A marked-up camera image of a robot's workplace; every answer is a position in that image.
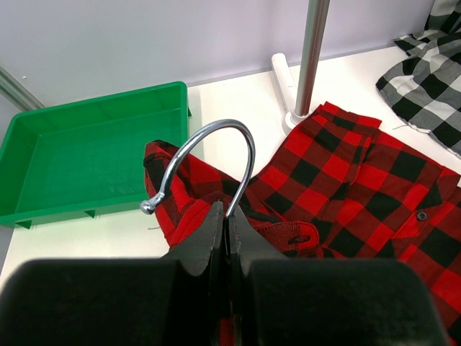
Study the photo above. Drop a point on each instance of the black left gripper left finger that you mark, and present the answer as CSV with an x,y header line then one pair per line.
x,y
171,300

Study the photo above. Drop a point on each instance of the green plastic tray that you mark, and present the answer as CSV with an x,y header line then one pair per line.
x,y
85,159

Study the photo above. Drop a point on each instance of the metal clothes rack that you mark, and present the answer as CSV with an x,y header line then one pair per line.
x,y
297,95

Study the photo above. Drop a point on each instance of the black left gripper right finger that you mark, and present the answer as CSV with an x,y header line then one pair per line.
x,y
283,301

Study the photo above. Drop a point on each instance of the black white plaid shirt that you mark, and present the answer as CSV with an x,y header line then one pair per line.
x,y
423,90

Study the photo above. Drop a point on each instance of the red black plaid shirt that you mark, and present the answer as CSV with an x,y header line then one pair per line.
x,y
339,187

